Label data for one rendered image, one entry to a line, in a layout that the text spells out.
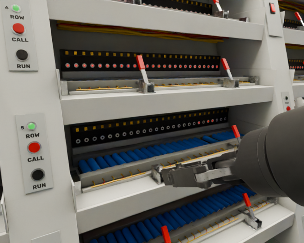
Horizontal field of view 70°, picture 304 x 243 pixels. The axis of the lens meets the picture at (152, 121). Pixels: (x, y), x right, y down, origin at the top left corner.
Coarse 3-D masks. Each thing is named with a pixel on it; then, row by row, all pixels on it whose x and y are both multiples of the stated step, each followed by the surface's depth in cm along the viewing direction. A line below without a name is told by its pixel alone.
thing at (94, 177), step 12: (216, 144) 61; (156, 156) 53; (168, 156) 53; (180, 156) 55; (192, 156) 57; (108, 168) 46; (120, 168) 46; (132, 168) 48; (144, 168) 50; (84, 180) 43; (96, 180) 44; (108, 180) 45
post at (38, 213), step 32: (32, 0) 36; (0, 32) 34; (0, 64) 33; (0, 96) 33; (32, 96) 35; (0, 128) 32; (0, 160) 32; (64, 160) 36; (32, 192) 33; (64, 192) 36; (32, 224) 33; (64, 224) 35
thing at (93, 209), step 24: (96, 144) 56; (120, 144) 59; (72, 168) 51; (72, 192) 36; (96, 192) 42; (120, 192) 42; (144, 192) 42; (168, 192) 46; (192, 192) 49; (96, 216) 38; (120, 216) 41
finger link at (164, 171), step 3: (183, 165) 36; (168, 168) 39; (171, 168) 38; (174, 168) 37; (162, 171) 41; (165, 171) 40; (168, 171) 39; (162, 174) 41; (165, 174) 40; (165, 177) 40; (165, 180) 40; (168, 180) 39; (165, 183) 40; (168, 183) 39; (171, 183) 38
